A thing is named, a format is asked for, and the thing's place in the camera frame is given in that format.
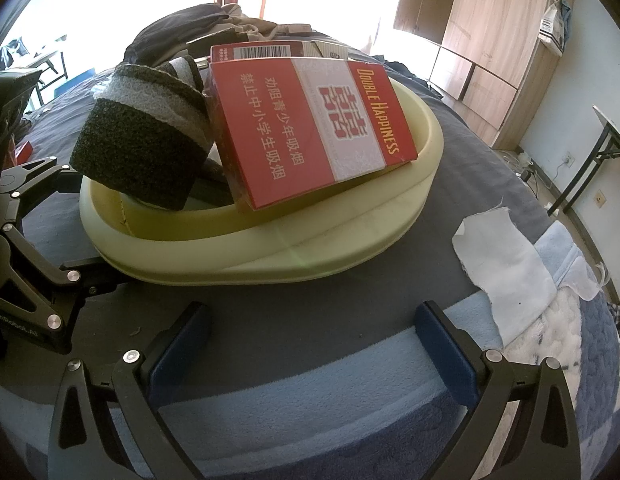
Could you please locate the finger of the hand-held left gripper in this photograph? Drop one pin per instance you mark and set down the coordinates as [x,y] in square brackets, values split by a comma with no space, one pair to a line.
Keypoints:
[40,180]
[72,276]

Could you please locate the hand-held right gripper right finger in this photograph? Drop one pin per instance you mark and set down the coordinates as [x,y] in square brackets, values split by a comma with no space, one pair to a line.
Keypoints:
[447,355]

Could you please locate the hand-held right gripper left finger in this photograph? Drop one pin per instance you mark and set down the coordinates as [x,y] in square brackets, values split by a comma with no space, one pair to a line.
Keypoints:
[177,355]

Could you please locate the black and white foam roll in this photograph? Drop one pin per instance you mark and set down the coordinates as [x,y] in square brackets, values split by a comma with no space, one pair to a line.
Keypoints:
[135,145]

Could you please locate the pale yellow plastic basin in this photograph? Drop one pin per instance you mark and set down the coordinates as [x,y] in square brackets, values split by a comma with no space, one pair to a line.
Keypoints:
[290,255]

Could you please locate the wide red carton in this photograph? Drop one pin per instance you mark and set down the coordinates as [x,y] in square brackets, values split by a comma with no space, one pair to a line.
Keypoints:
[290,125]

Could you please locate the long red box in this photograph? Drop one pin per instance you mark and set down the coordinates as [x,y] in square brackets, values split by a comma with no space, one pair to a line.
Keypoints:
[270,51]

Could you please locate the small red box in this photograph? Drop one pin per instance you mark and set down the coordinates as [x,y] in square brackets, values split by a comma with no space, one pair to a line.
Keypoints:
[24,151]

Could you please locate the white cloth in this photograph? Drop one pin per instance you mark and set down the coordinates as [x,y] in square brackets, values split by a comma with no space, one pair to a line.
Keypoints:
[510,270]

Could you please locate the blue patterned blanket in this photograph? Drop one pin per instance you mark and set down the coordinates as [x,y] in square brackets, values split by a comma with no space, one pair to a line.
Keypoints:
[290,400]

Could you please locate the dark grey bedspread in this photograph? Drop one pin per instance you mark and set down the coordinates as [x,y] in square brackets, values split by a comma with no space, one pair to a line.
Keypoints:
[465,170]

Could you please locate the dark clothing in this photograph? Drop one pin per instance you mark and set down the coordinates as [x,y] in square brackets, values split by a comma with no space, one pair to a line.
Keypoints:
[190,22]

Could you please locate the beige clothing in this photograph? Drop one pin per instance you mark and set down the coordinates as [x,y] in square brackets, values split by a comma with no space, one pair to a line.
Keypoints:
[270,30]

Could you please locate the folding table with black legs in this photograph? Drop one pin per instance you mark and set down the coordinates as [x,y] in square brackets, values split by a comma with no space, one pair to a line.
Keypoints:
[612,125]

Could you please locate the wooden wardrobe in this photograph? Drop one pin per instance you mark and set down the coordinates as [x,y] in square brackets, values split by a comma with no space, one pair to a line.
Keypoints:
[490,35]

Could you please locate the white printed bag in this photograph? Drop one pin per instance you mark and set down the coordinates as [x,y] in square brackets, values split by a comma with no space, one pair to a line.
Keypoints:
[556,25]

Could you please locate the wall socket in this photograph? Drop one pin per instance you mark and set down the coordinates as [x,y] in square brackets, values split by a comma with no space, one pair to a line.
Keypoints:
[599,199]
[568,159]

